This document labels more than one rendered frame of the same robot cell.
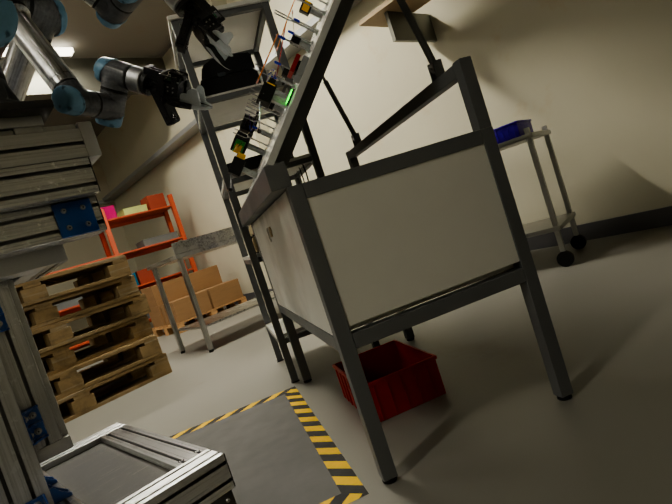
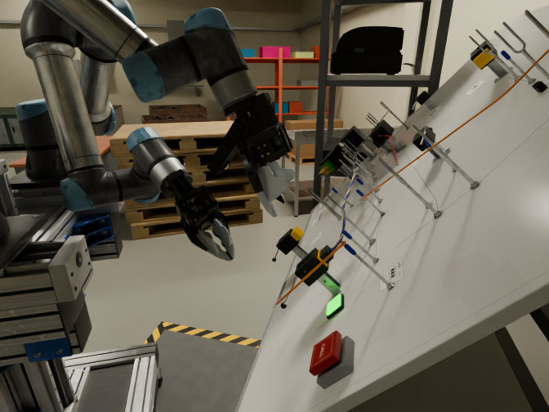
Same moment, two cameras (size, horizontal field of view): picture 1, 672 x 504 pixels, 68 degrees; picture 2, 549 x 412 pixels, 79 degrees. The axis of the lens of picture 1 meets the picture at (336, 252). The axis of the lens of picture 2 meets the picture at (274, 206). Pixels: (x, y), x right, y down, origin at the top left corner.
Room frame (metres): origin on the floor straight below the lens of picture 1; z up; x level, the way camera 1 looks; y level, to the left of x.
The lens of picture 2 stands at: (0.97, -0.15, 1.47)
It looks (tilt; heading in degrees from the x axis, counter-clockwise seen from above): 22 degrees down; 28
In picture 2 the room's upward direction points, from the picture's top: straight up
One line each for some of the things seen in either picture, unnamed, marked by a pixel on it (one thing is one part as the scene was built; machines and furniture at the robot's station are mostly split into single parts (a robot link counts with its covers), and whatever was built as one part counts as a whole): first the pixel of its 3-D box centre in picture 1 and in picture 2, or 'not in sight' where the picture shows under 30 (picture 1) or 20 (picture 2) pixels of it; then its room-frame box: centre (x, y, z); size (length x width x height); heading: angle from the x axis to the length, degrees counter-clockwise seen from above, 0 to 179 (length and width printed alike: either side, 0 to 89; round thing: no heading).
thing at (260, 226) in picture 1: (273, 263); not in sight; (2.08, 0.26, 0.60); 0.55 x 0.02 x 0.39; 14
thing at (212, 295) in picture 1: (194, 297); (318, 141); (6.66, 1.98, 0.33); 1.12 x 0.79 x 0.65; 131
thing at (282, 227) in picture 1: (294, 263); not in sight; (1.55, 0.13, 0.60); 0.55 x 0.03 x 0.39; 14
